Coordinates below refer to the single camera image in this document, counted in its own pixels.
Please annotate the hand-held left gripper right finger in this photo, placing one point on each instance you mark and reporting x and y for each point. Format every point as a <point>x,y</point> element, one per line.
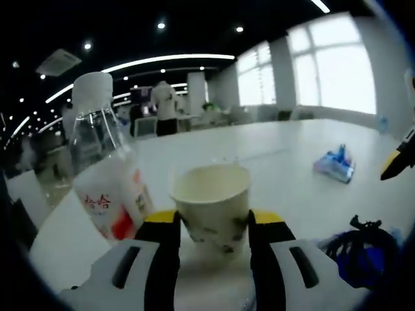
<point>285,275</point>

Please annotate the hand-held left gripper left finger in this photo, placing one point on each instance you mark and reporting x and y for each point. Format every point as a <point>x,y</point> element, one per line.
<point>129,278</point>

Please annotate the blue plastic packet item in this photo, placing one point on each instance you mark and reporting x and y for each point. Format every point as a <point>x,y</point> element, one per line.
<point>334,166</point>

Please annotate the white paper cup item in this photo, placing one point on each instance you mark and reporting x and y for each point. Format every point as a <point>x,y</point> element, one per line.
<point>210,207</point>

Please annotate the clear water bottle item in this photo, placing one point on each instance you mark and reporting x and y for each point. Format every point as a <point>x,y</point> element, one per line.
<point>97,181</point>

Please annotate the blue labelled bottle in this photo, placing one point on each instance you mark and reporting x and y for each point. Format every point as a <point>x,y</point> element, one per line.
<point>383,124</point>

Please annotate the large window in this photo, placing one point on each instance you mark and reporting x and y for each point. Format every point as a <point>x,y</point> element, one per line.
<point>256,74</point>
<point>334,64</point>

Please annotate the white table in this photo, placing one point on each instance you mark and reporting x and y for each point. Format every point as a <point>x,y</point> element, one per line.
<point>275,155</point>

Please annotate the green potted plant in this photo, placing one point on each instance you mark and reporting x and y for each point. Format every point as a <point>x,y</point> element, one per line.
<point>209,107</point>

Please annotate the ceiling air vent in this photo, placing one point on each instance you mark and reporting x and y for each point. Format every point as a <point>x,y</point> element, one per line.
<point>58,61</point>

